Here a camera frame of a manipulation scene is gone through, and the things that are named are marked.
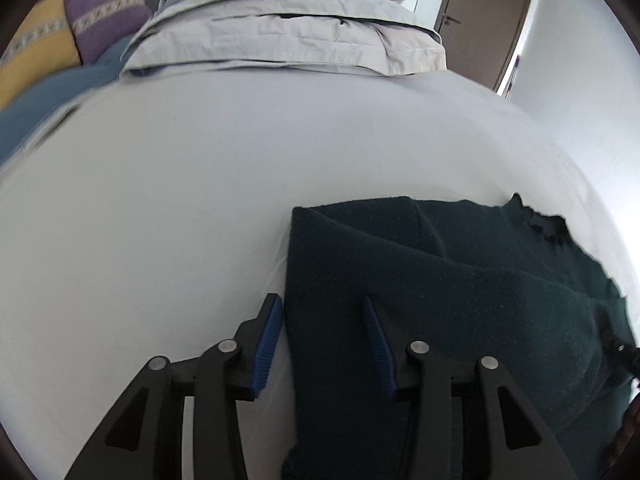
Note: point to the purple patterned cushion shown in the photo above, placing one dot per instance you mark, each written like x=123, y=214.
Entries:
x=97, y=24

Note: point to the yellow patterned cushion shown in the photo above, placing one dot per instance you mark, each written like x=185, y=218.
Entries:
x=43, y=45

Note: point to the person's hand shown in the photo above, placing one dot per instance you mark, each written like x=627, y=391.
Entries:
x=622, y=460

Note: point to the grey folded duvet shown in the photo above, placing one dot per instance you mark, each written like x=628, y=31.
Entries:
x=369, y=37

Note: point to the blue blanket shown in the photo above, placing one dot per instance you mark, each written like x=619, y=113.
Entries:
x=25, y=113

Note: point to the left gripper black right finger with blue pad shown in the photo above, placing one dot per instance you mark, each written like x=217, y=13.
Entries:
x=474, y=409

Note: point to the dark green knit sweater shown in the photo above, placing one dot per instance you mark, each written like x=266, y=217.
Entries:
x=471, y=281

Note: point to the white bed sheet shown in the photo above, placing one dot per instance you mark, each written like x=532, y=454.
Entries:
x=150, y=216

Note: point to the brown wooden door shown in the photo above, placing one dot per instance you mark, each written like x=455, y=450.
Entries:
x=480, y=37

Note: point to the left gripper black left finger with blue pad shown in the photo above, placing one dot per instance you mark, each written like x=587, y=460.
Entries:
x=140, y=437

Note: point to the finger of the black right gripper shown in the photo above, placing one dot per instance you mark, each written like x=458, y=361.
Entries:
x=627, y=354

